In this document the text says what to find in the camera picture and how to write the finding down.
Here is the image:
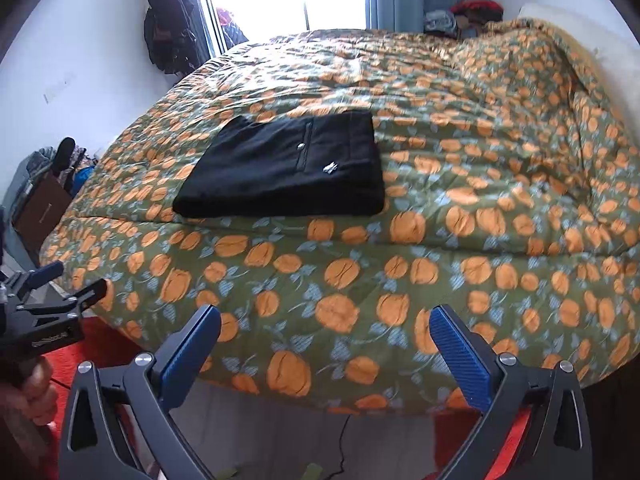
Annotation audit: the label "grey blue clothes pile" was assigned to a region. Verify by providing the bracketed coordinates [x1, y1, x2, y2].
[424, 9, 460, 39]

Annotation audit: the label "red and black clothing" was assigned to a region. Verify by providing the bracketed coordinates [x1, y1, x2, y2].
[448, 0, 504, 26]

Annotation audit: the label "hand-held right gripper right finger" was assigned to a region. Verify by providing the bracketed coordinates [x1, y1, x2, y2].
[429, 305, 593, 480]

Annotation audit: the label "black pants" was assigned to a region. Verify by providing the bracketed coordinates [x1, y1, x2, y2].
[172, 110, 386, 219]

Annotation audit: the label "white pillow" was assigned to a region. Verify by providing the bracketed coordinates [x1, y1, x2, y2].
[517, 2, 640, 126]

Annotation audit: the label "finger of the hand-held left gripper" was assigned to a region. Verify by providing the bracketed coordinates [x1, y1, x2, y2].
[47, 279, 109, 319]
[14, 261, 65, 302]

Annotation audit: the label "black cable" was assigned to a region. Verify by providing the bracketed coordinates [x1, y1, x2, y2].
[324, 412, 352, 477]

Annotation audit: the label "blue bag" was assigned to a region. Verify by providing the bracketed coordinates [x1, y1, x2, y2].
[74, 165, 97, 193]

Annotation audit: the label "person's left hand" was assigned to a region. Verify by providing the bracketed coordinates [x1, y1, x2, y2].
[0, 357, 60, 427]

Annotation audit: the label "red rug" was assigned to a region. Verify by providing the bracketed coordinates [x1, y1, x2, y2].
[30, 317, 533, 480]

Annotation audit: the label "grey denim clothes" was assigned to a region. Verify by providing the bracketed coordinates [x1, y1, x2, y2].
[7, 146, 57, 206]

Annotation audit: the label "green orange floral blanket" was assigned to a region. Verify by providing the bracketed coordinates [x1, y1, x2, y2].
[39, 17, 640, 413]

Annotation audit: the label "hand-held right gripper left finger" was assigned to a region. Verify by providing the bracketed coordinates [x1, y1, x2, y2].
[58, 304, 222, 480]

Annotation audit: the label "black hanging jacket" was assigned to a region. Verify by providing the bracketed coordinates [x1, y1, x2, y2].
[143, 0, 201, 76]

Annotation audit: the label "red and blue clothes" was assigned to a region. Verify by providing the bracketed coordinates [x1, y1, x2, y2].
[216, 7, 249, 51]

